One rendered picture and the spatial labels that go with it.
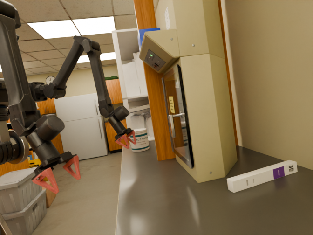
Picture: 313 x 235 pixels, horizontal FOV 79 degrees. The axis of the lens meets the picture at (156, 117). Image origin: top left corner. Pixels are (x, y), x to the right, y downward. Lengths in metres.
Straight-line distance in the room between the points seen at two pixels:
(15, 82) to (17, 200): 2.06
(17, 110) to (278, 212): 0.80
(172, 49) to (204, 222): 0.55
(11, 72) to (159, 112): 0.66
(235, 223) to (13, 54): 0.81
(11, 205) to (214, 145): 2.37
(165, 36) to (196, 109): 0.28
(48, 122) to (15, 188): 2.01
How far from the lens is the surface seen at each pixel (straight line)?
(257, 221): 0.58
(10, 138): 1.35
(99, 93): 1.14
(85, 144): 5.76
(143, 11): 1.17
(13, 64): 0.78
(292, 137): 0.97
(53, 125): 0.67
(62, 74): 1.30
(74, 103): 5.73
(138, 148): 1.37
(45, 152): 0.71
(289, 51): 0.94
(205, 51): 0.76
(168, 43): 0.73
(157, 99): 1.06
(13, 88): 0.76
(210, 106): 0.74
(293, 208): 0.65
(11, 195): 2.69
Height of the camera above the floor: 1.26
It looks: 4 degrees down
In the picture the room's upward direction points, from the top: 9 degrees counter-clockwise
